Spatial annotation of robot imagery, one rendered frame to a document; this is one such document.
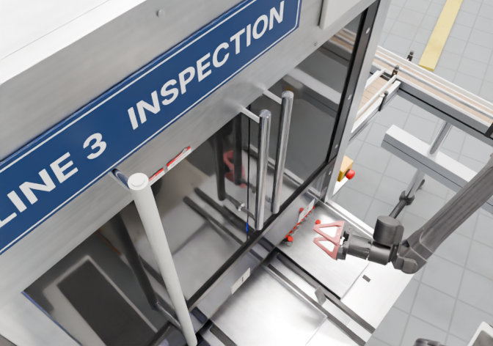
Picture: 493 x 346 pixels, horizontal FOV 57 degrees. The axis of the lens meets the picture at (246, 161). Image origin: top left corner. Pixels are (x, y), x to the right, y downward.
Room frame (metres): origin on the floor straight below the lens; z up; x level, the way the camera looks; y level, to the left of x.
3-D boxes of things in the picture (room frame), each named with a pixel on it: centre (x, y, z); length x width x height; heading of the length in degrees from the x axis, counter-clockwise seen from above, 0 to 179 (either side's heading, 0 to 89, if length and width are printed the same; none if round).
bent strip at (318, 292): (0.50, -0.29, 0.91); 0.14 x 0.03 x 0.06; 48
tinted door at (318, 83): (0.74, -0.15, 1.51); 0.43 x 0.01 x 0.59; 139
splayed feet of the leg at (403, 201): (1.41, -0.95, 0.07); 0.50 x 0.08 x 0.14; 139
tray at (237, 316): (0.48, -0.05, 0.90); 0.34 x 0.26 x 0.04; 49
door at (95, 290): (0.40, 0.15, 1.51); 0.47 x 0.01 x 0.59; 139
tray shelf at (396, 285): (0.56, -0.22, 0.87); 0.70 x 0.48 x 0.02; 139
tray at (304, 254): (0.73, -0.28, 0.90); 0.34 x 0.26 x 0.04; 49
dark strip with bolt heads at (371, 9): (0.87, -0.28, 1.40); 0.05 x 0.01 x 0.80; 139
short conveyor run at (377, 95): (1.31, -0.43, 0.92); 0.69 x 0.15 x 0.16; 139
